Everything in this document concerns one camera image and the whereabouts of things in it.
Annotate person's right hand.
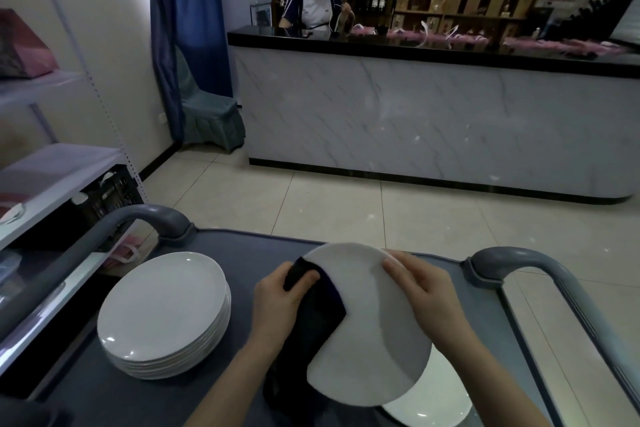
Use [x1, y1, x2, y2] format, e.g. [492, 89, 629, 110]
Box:
[382, 250, 476, 342]

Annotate person's left hand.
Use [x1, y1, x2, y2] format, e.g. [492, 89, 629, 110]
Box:
[249, 261, 321, 358]

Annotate dark blue cleaning cloth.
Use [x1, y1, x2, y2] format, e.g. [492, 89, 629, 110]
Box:
[262, 256, 349, 427]

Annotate white round plate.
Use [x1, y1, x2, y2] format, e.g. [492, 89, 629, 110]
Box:
[295, 242, 433, 408]

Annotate stack of white plates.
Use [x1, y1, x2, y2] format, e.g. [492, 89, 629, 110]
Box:
[381, 351, 473, 427]
[96, 251, 233, 381]

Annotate person's left forearm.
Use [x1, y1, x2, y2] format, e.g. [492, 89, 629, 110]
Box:
[182, 336, 286, 427]

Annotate person's right forearm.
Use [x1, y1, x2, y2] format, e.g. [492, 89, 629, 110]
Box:
[439, 326, 551, 427]

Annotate grey service cart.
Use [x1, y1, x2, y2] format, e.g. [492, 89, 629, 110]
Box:
[0, 205, 640, 427]

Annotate marble bar counter black top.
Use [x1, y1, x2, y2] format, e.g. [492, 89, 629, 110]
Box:
[227, 26, 640, 206]

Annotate black plastic crate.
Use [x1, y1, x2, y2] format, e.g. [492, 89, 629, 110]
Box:
[72, 165, 143, 252]

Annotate chair with grey-green cover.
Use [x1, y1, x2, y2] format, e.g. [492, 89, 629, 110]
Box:
[175, 46, 247, 155]

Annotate white metal shelf rack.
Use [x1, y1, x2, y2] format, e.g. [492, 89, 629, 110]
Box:
[0, 0, 149, 378]

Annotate row of pink bags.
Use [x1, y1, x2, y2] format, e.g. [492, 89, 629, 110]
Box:
[349, 25, 631, 56]

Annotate clear container blue lid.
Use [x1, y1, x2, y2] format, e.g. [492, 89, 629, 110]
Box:
[0, 250, 23, 288]

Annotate white refrigerator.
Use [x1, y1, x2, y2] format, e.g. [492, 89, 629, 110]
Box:
[218, 0, 256, 32]

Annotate blue curtain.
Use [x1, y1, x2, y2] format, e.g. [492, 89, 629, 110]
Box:
[147, 0, 233, 142]

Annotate black pegged stand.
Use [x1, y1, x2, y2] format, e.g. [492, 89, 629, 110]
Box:
[549, 0, 635, 42]

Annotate pink bag white handles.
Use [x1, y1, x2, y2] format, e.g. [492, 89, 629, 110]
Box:
[107, 236, 146, 265]

